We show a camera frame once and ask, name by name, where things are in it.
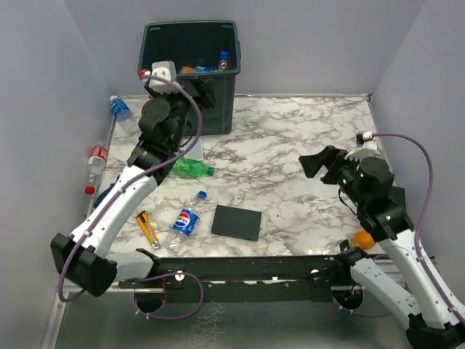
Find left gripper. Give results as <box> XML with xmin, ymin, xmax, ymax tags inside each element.
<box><xmin>146</xmin><ymin>75</ymin><xmax>215</xmax><ymax>149</ymax></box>

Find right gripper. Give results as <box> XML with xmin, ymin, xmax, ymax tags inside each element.
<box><xmin>299</xmin><ymin>143</ymin><xmax>367</xmax><ymax>207</ymax></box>

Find blue cap water bottle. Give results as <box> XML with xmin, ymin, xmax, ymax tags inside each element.
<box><xmin>194</xmin><ymin>65</ymin><xmax>214</xmax><ymax>73</ymax></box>

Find large orange jar bottle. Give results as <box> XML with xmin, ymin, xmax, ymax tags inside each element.
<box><xmin>180</xmin><ymin>66</ymin><xmax>197</xmax><ymax>74</ymax></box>

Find blue label water bottle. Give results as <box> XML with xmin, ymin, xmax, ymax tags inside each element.
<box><xmin>218</xmin><ymin>50</ymin><xmax>233</xmax><ymax>71</ymax></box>

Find orange object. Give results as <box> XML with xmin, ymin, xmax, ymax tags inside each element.
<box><xmin>350</xmin><ymin>230</ymin><xmax>376</xmax><ymax>250</ymax></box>

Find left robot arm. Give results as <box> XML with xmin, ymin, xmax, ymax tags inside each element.
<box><xmin>50</xmin><ymin>76</ymin><xmax>215</xmax><ymax>302</ymax></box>

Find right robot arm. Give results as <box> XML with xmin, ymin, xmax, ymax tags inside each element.
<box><xmin>299</xmin><ymin>145</ymin><xmax>464</xmax><ymax>348</ymax></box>

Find dark green bin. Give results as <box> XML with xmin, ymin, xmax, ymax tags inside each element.
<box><xmin>138</xmin><ymin>20</ymin><xmax>241</xmax><ymax>136</ymax></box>

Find white smartphone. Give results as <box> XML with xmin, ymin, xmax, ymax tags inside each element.
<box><xmin>186</xmin><ymin>140</ymin><xmax>203</xmax><ymax>161</ymax></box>

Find black box at right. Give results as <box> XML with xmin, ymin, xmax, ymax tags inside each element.
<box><xmin>389</xmin><ymin>186</ymin><xmax>407</xmax><ymax>211</ymax></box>

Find green crushed bottle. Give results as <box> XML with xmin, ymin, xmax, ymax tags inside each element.
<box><xmin>171</xmin><ymin>158</ymin><xmax>215</xmax><ymax>178</ymax></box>

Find blue water bottle far left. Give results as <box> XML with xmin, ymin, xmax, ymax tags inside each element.
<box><xmin>110</xmin><ymin>95</ymin><xmax>139</xmax><ymax>133</ymax></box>

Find black flat box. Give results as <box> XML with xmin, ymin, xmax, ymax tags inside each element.
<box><xmin>211</xmin><ymin>205</ymin><xmax>262</xmax><ymax>242</ymax></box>

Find red cola bottle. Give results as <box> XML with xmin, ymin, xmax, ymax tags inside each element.
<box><xmin>84</xmin><ymin>142</ymin><xmax>108</xmax><ymax>196</ymax></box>

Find Pepsi bottle near front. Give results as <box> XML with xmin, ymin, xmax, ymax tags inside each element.
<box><xmin>167</xmin><ymin>190</ymin><xmax>207</xmax><ymax>252</ymax></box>

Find yellow utility knife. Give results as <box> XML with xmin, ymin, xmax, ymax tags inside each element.
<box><xmin>137</xmin><ymin>211</ymin><xmax>161</xmax><ymax>249</ymax></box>

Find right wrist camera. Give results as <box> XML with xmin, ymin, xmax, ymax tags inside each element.
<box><xmin>345</xmin><ymin>131</ymin><xmax>379</xmax><ymax>161</ymax></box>

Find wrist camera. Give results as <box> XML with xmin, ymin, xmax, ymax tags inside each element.
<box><xmin>139</xmin><ymin>60</ymin><xmax>179</xmax><ymax>95</ymax></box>
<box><xmin>345</xmin><ymin>131</ymin><xmax>379</xmax><ymax>161</ymax></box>

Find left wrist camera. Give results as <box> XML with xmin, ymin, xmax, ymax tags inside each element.
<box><xmin>139</xmin><ymin>60</ymin><xmax>179</xmax><ymax>95</ymax></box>

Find black mounting rail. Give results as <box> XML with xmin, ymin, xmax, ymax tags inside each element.
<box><xmin>118</xmin><ymin>255</ymin><xmax>354</xmax><ymax>303</ymax></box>

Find blue handled pliers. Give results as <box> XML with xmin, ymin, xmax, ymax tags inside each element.
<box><xmin>92</xmin><ymin>177</ymin><xmax>119</xmax><ymax>209</ymax></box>

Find aluminium frame rail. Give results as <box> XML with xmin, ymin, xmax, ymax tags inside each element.
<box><xmin>41</xmin><ymin>287</ymin><xmax>166</xmax><ymax>348</ymax></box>

